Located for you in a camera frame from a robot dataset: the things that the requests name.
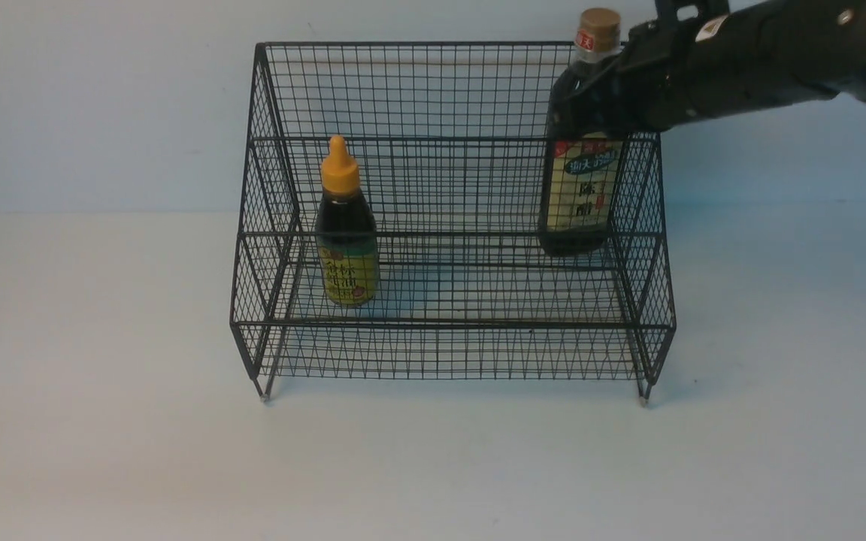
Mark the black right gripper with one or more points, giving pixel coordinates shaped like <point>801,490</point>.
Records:
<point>715,65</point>

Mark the large dark vinegar bottle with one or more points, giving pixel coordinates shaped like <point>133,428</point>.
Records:
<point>580,167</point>

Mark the small yellow-capped sauce bottle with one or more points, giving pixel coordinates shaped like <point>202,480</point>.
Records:
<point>345,230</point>

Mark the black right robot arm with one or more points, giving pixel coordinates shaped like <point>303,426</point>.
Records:
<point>824,41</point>

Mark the black wire mesh rack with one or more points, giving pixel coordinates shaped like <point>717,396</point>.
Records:
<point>449,137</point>

